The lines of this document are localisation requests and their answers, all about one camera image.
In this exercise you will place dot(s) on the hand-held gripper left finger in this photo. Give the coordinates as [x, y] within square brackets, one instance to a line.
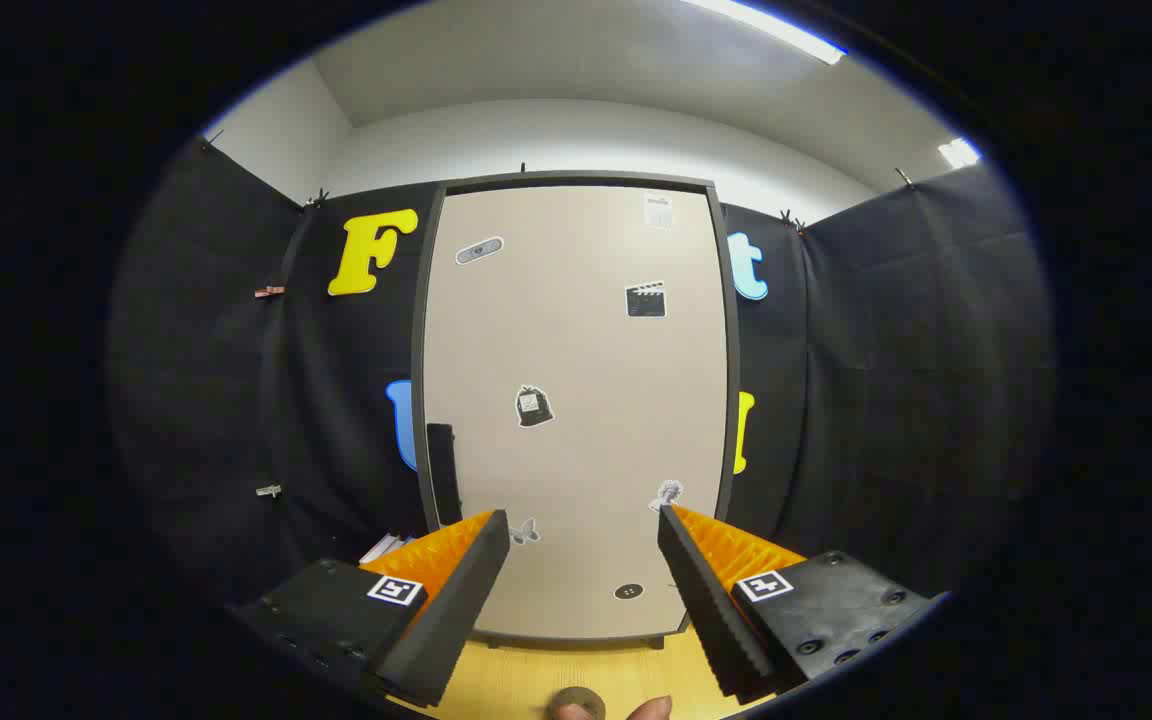
[456, 610]

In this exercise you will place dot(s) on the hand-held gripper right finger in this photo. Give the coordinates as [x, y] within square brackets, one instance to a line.
[706, 600]

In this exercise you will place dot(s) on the beige shoe cabinet door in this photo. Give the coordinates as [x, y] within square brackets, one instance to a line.
[576, 350]

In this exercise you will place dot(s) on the dark grey shoe cabinet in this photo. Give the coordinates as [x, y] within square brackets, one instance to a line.
[576, 180]

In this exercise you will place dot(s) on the white paperback book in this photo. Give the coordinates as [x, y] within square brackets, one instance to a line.
[376, 550]

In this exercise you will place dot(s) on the black backdrop cloth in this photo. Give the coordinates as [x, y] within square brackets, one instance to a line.
[886, 400]

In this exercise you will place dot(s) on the copper clip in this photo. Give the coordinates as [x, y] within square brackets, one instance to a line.
[270, 292]

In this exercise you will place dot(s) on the small ceiling light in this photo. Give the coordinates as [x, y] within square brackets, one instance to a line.
[959, 152]

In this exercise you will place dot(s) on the long ceiling light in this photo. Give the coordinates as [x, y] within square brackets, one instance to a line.
[776, 28]

